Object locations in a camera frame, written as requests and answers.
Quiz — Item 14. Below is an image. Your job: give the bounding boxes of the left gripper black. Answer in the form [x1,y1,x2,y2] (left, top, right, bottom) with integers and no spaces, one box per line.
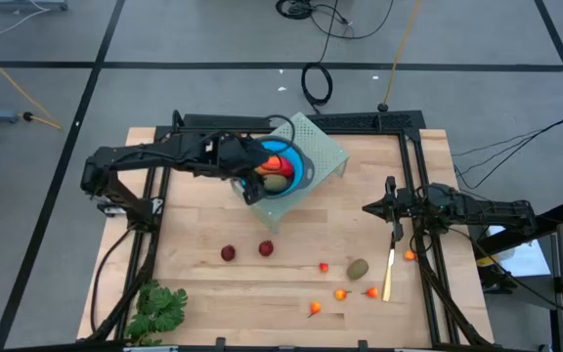
[217,134,274,205]

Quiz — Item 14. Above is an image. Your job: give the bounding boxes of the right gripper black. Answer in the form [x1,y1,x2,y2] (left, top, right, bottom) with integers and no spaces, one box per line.
[362,176,422,242]

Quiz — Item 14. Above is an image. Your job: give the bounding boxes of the blue bowl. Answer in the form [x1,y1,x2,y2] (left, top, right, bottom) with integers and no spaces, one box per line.
[239,135,316,200]

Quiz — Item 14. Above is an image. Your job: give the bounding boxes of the knife with cream handle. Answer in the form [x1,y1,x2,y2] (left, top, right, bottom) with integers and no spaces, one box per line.
[381,233,399,303]

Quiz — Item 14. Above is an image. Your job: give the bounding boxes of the green perforated metal shelf riser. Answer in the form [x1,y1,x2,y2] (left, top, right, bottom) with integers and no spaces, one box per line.
[230,111,351,234]

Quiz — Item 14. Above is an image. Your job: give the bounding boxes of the white sheet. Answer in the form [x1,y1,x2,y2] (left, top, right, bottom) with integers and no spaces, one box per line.
[484,219,554,279]

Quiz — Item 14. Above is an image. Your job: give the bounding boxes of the green leafy plant sprig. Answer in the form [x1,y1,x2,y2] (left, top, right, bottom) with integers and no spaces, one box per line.
[124,279,189,347]

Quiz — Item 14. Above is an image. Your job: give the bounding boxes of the black coiled cable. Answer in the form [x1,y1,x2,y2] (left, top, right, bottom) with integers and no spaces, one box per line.
[300,0,356,108]

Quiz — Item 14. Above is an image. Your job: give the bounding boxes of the black power cables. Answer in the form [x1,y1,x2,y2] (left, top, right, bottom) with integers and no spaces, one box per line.
[450,116,563,192]

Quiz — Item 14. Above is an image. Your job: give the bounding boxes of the black cable bundle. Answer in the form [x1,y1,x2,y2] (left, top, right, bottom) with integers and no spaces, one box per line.
[275,0,395,41]

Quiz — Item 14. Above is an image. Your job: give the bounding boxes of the thick yellow hanging cable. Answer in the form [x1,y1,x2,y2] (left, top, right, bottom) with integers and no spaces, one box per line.
[377,0,423,112]

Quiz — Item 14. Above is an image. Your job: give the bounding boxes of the silver metal mounting bracket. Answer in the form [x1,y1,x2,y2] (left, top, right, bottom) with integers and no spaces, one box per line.
[96,198,131,219]

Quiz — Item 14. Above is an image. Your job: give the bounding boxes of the yellow cable with black plug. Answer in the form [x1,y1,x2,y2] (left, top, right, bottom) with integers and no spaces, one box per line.
[0,38,63,131]

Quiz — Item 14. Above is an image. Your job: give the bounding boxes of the white floor cable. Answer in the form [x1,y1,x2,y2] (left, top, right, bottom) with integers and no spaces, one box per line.
[0,7,51,48]

